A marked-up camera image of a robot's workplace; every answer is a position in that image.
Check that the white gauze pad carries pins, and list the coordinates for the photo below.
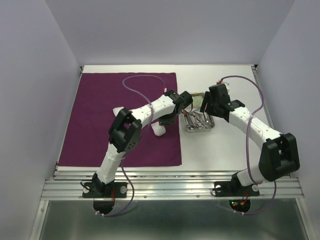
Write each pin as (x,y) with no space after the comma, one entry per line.
(116,110)
(158,129)

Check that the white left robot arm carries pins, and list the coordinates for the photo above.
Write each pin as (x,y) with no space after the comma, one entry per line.
(125,133)

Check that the stainless steel tray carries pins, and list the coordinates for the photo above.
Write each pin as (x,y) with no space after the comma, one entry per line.
(190,109)

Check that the aluminium right side rail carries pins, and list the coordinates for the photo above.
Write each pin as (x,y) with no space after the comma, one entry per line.
(265,108)

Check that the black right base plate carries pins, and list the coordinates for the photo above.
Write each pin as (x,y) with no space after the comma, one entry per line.
(239,194)

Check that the green gauze bag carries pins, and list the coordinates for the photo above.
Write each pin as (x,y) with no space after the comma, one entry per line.
(197,101)

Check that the purple cloth mat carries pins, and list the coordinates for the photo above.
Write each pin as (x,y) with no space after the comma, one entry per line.
(86,140)

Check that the aluminium front rail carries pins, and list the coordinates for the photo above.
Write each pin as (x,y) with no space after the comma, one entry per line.
(161,185)

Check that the steel forceps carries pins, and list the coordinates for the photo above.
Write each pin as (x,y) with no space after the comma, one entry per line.
(207,122)
(189,124)

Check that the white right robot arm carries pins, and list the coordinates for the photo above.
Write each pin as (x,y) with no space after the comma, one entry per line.
(278,152)

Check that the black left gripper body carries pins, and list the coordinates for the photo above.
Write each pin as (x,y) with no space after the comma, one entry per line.
(168,121)

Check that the aluminium rail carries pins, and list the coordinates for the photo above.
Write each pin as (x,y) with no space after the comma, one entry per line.
(161,185)
(265,108)

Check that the curved forceps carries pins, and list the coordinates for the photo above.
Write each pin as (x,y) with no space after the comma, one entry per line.
(197,120)

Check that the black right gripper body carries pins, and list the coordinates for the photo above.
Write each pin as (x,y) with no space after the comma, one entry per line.
(211,108)

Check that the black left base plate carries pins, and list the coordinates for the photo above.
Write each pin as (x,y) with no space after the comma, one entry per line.
(104,199)

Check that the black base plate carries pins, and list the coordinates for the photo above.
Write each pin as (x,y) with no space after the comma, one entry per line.
(104,199)
(239,194)

